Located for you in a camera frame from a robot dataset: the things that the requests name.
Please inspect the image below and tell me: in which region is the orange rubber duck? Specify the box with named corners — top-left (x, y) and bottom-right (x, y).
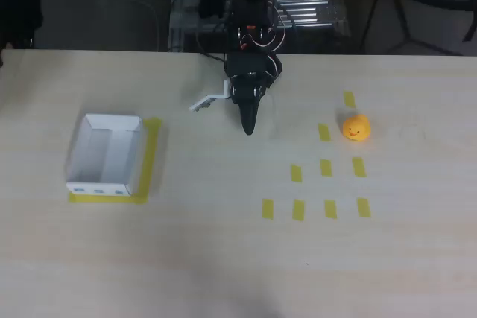
top-left (342, 114), bottom-right (371, 143)

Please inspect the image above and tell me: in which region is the white cardboard box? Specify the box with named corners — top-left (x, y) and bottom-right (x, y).
top-left (65, 112), bottom-right (143, 198)

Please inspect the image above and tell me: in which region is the aluminium profile rack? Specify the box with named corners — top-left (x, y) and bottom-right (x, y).
top-left (168, 0), bottom-right (352, 53)

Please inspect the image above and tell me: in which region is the dark clothed person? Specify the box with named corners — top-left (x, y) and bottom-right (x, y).
top-left (0, 0), bottom-right (42, 69)

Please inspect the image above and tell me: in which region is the white gripper camera mount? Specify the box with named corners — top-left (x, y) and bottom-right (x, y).
top-left (189, 79), bottom-right (231, 112)

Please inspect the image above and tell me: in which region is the black cable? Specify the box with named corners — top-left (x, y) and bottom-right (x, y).
top-left (195, 29), bottom-right (227, 63)

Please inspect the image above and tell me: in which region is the black table leg frame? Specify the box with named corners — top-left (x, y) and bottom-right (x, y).
top-left (358, 0), bottom-right (477, 55)

